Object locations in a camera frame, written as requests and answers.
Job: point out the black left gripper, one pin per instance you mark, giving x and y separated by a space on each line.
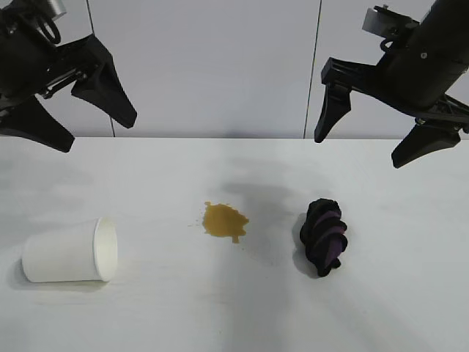
25 62

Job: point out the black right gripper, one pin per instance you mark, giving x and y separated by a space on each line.
414 80

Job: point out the black purple cloth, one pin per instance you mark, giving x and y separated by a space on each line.
322 238

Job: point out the white paper cup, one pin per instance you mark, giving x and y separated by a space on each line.
62 253

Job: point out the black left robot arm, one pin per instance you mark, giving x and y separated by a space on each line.
14 12

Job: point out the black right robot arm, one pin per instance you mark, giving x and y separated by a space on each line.
452 22

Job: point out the brown liquid spill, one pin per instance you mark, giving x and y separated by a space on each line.
223 221

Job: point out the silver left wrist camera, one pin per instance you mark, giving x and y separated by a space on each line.
58 8

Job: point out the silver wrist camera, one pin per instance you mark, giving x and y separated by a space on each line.
58 8
373 20

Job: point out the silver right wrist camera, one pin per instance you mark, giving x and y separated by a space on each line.
373 20

